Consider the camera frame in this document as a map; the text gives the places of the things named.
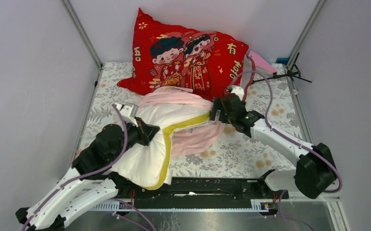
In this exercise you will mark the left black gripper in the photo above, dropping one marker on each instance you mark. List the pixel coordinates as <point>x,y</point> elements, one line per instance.
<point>146,132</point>

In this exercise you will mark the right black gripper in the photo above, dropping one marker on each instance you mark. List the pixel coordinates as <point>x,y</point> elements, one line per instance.
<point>218,105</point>

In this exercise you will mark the white pillow yellow trim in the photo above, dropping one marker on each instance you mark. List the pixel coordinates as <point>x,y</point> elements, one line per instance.
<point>146,166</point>

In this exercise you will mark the pink pillowcase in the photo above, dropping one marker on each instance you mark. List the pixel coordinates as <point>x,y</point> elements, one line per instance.
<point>184,119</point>

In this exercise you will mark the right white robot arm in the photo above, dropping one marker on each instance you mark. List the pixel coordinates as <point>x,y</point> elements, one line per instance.
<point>314,166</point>

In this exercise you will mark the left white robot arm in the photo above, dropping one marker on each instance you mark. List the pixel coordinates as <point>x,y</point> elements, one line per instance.
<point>63,204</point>

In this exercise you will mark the red cartoon print pillow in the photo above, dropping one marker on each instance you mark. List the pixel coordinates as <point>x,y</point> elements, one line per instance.
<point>205,62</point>

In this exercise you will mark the floral bed sheet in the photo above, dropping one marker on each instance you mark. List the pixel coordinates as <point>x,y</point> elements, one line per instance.
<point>233,155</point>

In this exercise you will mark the pink cloth at back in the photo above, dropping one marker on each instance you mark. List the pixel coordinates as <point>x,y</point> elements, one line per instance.
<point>261,64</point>

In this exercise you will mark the blue object at corner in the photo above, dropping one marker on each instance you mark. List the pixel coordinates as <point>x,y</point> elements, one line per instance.
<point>282,61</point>

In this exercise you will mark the black tripod stand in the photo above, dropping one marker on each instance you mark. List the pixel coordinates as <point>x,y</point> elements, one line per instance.
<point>292,72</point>

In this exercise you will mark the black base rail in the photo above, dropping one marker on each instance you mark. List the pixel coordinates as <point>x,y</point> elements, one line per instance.
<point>200,193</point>

